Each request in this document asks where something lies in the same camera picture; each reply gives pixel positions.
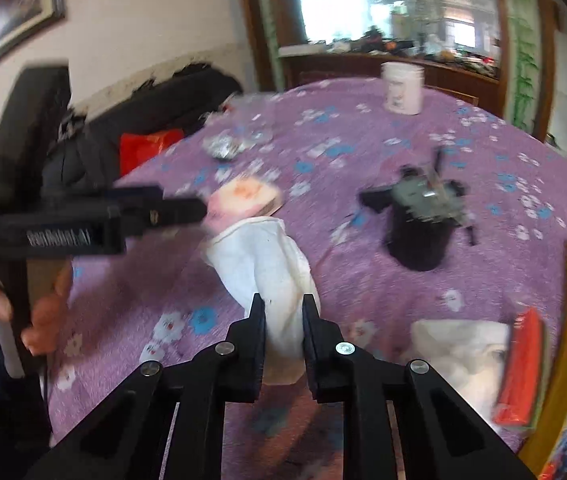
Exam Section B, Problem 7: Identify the black backpack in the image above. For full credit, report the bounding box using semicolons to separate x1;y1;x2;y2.
43;63;244;194

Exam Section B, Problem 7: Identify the foil blister pack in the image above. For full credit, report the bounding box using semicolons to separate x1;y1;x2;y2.
202;130;256;162

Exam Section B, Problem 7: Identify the red plastic bag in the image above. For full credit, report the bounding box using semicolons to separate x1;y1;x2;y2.
119;129;185;177

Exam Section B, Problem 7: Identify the pink tissue pack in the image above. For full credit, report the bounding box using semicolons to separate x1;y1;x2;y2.
206;177;284;231

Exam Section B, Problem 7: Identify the purple floral tablecloth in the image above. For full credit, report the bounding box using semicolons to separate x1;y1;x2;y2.
49;79;567;440

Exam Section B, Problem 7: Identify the red green sponge pack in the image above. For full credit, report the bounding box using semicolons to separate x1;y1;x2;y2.
492;307;551;432

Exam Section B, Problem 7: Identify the white towel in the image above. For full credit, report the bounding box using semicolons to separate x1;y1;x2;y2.
403;320;510;429

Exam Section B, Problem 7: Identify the operator left hand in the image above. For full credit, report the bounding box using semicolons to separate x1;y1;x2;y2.
0;261;73;356

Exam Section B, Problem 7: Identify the white plastic jar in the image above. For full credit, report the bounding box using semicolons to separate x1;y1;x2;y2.
381;62;425;116

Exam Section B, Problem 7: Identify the clear plastic cup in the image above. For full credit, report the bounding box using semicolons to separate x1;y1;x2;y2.
227;93;277;148

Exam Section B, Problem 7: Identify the black electric motor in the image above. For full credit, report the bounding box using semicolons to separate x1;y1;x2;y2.
358;145;477;272

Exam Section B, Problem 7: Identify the white cloth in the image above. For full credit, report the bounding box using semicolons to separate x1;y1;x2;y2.
206;217;321;386

